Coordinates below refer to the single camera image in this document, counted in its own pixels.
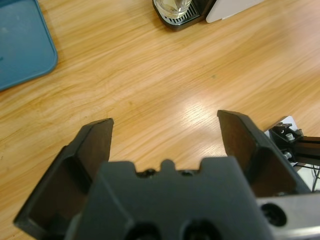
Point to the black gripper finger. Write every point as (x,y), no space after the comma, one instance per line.
(255,155)
(62,190)

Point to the clear drinking glass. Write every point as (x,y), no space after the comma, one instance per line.
(172,8)

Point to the white capsule coffee machine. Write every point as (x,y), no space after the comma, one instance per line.
(225,10)

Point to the teal square plastic tray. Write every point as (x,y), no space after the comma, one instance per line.
(22,45)

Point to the grey camera mount dark post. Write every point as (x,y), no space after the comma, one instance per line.
(285,132)

